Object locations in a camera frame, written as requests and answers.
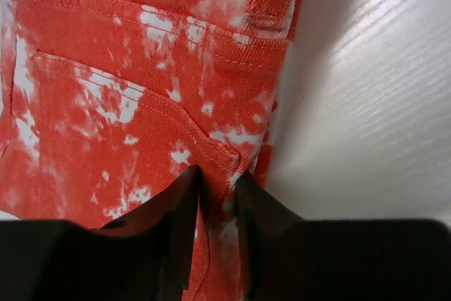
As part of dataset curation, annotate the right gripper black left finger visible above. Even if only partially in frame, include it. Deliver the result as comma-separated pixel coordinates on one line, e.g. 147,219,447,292
1,166,201,300

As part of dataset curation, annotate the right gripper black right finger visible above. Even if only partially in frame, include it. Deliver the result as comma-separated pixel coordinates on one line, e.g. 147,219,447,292
235,173,450,300

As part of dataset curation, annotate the red white patterned garment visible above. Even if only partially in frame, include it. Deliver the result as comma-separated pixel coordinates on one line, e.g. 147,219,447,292
1,0,302,300

